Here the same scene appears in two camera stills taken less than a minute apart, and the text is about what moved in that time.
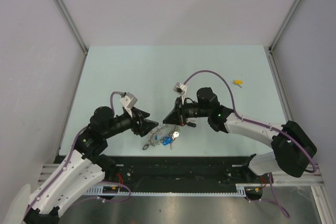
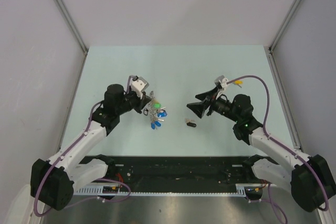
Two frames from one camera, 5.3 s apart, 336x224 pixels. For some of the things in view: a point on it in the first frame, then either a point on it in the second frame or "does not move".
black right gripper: (178, 115) to (210, 97)
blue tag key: (167, 140) to (162, 114)
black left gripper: (145, 125) to (142, 102)
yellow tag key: (238, 82) does not move
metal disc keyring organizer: (155, 138) to (156, 110)
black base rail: (173, 173) does not move
